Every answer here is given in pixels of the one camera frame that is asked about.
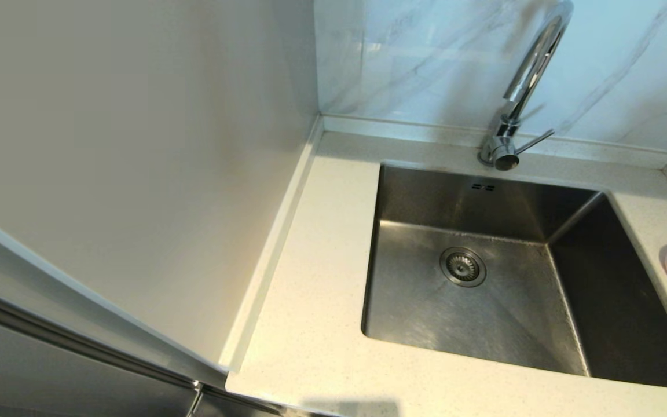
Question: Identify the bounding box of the chrome gooseneck faucet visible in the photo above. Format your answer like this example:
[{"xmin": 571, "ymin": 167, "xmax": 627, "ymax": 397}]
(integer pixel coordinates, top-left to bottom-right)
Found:
[{"xmin": 478, "ymin": 0, "xmax": 574, "ymax": 171}]

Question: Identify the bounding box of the stainless steel sink basin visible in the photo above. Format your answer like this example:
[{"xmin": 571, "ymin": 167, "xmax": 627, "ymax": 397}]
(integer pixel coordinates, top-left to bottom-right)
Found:
[{"xmin": 361, "ymin": 163, "xmax": 667, "ymax": 390}]

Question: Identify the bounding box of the round metal drain strainer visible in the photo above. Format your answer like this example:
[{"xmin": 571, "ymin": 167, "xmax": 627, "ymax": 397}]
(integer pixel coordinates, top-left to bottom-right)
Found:
[{"xmin": 439, "ymin": 247, "xmax": 487, "ymax": 288}]

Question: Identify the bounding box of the white cabinet side panel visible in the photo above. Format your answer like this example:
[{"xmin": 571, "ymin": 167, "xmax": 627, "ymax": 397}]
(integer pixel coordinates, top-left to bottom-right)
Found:
[{"xmin": 0, "ymin": 0, "xmax": 324, "ymax": 390}]

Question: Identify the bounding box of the grey steel appliance front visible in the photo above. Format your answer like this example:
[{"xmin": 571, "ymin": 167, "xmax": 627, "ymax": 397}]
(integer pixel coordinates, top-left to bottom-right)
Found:
[{"xmin": 0, "ymin": 281, "xmax": 288, "ymax": 417}]

